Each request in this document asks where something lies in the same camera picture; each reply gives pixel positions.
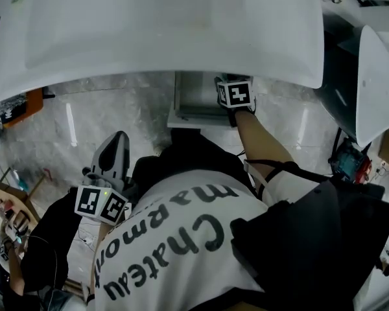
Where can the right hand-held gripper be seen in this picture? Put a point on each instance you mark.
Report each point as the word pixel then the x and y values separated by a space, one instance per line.
pixel 238 94

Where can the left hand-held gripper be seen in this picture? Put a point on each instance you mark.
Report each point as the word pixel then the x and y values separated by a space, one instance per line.
pixel 97 202

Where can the white drawer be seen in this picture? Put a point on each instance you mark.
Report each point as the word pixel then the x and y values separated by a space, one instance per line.
pixel 197 92

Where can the person's right forearm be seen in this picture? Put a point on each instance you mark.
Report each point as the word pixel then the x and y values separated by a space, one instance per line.
pixel 262 141

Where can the person's black trousers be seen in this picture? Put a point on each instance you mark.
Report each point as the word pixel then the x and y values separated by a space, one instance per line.
pixel 194 154

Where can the white sink vanity cabinet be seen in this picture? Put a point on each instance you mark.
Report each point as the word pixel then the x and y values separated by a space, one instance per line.
pixel 165 34

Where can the orange sofa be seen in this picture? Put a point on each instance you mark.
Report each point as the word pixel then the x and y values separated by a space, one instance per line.
pixel 35 104

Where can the light wooden table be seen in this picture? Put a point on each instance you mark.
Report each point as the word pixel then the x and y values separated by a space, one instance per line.
pixel 9 193

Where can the person's white printed t-shirt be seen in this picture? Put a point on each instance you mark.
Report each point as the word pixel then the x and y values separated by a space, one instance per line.
pixel 181 245

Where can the grey patterned cushion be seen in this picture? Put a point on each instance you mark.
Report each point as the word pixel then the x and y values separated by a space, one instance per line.
pixel 14 107

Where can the green and red vacuum cleaner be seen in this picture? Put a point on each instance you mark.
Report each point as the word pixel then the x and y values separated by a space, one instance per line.
pixel 350 162

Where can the white and green bathtub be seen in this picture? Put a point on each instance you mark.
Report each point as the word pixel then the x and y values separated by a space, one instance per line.
pixel 376 86

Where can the black backpack box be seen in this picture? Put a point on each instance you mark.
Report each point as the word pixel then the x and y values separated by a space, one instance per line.
pixel 311 238

